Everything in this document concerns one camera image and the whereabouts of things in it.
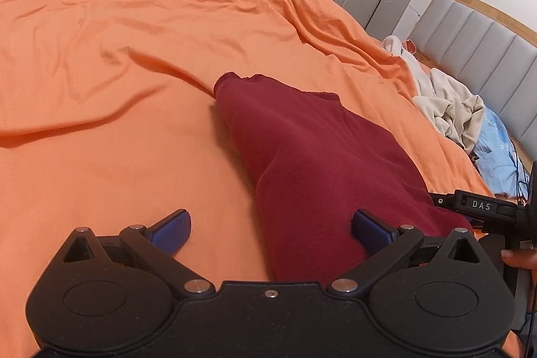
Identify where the light blue printed cloth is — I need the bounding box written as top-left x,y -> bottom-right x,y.
469,108 -> 524,198

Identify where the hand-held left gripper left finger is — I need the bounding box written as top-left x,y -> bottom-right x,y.
63,208 -> 215,299

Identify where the cream garment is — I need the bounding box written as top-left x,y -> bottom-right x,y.
379,35 -> 488,154

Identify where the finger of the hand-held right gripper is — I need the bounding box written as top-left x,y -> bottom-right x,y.
429,192 -> 458,213

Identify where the person's right hand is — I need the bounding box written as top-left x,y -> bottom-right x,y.
501,248 -> 537,272

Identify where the orange blanket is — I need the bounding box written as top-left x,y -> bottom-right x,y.
0,0 -> 527,358

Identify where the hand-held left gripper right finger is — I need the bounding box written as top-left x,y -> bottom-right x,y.
326,208 -> 488,297

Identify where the dark red garment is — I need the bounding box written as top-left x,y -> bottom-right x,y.
212,71 -> 476,284

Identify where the grey padded headboard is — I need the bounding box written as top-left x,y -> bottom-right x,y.
408,0 -> 537,159

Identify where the black cable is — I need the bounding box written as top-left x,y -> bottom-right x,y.
508,143 -> 530,200

